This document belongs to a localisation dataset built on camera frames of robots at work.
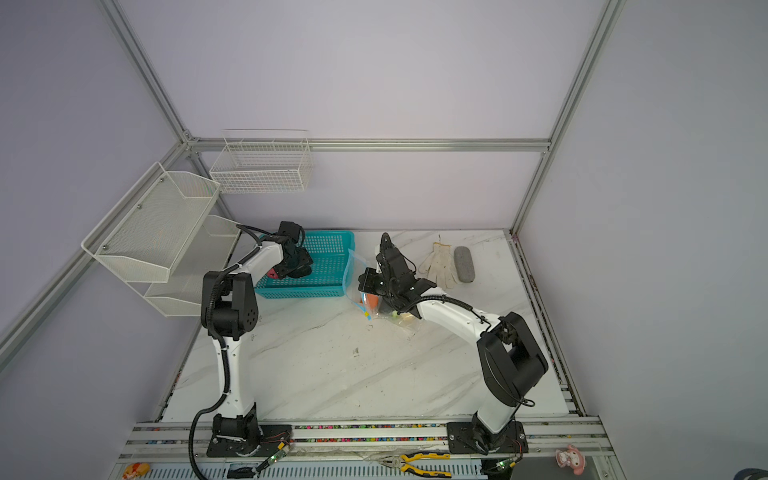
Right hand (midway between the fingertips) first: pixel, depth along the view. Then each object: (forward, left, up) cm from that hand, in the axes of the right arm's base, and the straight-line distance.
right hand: (355, 277), depth 84 cm
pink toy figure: (-40, -54, -17) cm, 69 cm away
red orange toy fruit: (-2, -5, -10) cm, 11 cm away
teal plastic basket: (+24, +15, -15) cm, 32 cm away
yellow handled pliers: (-42, -13, -18) cm, 47 cm away
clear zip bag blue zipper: (+10, +2, -6) cm, 12 cm away
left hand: (+15, +24, -13) cm, 31 cm away
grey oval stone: (+18, -36, -17) cm, 44 cm away
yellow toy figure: (-45, +49, -15) cm, 68 cm away
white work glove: (+19, -27, -19) cm, 38 cm away
